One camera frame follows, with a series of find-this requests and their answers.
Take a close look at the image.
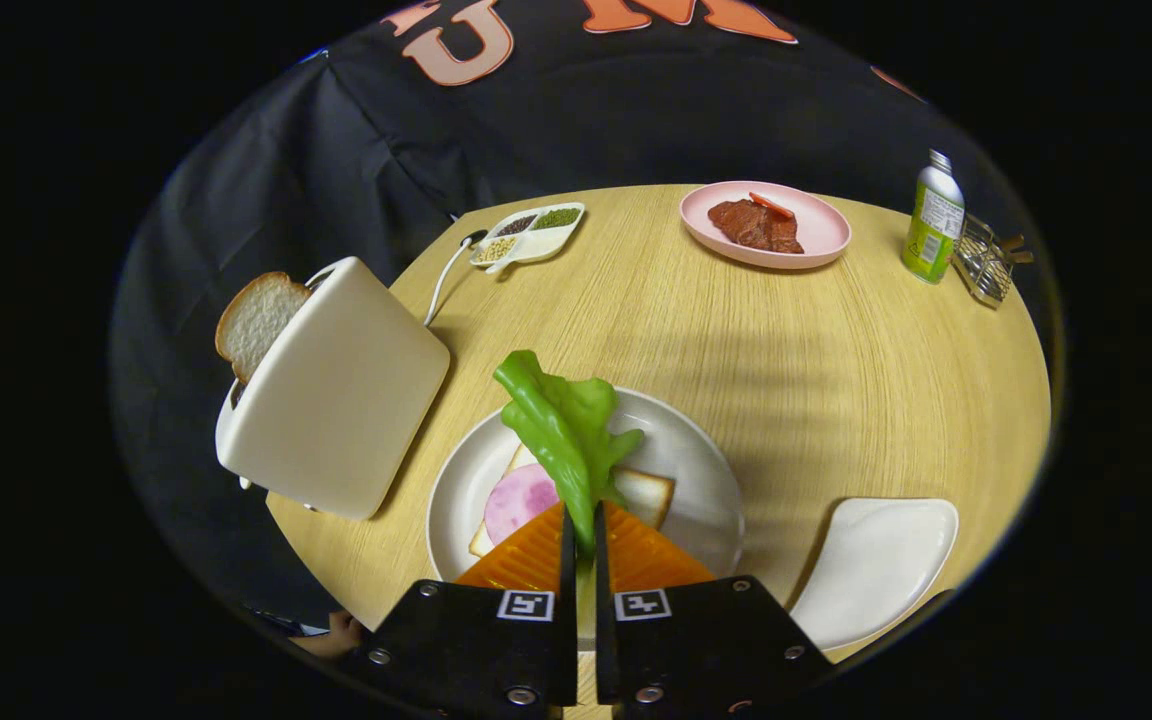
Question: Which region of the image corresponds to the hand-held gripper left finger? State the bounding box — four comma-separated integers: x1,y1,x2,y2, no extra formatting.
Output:
364,500,579,720

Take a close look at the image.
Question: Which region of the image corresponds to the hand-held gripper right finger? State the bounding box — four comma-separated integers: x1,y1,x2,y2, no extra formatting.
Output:
593,500,837,720

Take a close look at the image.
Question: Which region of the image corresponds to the green lettuce leaf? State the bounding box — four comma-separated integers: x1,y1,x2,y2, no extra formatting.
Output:
492,349,645,556

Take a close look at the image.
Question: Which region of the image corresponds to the toasted bread slice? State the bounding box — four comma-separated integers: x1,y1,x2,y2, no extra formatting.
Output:
215,271,313,385

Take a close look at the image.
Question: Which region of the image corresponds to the pink ham slice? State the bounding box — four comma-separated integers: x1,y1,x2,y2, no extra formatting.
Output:
483,462,562,547

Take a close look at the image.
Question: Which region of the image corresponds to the white bread slice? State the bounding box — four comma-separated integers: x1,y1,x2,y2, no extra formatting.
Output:
468,443,676,558

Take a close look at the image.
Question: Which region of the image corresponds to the round white plate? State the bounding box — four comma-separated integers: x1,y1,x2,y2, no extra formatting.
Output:
425,387,745,646

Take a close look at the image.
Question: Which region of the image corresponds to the squarish white plate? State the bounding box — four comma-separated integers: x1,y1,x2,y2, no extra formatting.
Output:
789,497,960,653

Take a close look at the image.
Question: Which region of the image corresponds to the white toaster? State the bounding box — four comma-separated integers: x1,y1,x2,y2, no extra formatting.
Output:
214,256,452,522

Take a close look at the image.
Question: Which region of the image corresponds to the white divided spice dish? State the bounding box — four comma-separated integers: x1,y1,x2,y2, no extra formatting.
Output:
469,202,586,275

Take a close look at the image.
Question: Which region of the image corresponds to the brown meat piece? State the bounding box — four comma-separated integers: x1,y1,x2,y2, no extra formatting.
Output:
707,198,805,255

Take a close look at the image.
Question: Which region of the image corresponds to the pink plate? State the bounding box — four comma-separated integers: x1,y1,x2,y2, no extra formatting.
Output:
679,180,852,271

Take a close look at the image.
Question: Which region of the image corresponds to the green labelled bottle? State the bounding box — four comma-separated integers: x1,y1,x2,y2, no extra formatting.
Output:
901,149,966,285

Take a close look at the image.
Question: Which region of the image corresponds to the black backdrop cloth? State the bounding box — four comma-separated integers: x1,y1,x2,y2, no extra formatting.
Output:
111,0,1057,641

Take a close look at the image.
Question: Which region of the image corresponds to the white power cable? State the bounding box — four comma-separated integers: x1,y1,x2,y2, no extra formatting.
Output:
423,230,487,328

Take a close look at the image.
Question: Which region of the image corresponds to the metal wire holder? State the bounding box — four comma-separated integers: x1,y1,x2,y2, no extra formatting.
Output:
953,213,1035,307

